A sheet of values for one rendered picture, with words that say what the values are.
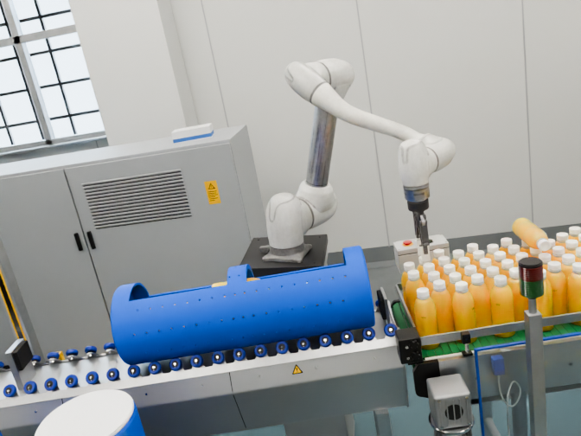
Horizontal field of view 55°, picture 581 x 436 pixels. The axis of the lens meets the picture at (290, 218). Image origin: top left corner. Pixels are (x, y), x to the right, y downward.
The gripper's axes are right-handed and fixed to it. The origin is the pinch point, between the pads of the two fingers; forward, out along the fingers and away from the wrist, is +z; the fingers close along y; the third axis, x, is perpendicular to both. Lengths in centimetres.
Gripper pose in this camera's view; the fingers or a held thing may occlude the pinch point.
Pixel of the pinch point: (423, 251)
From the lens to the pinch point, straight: 212.9
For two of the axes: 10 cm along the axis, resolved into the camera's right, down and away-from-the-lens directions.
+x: 9.8, -1.7, -0.5
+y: 0.0, 3.1, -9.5
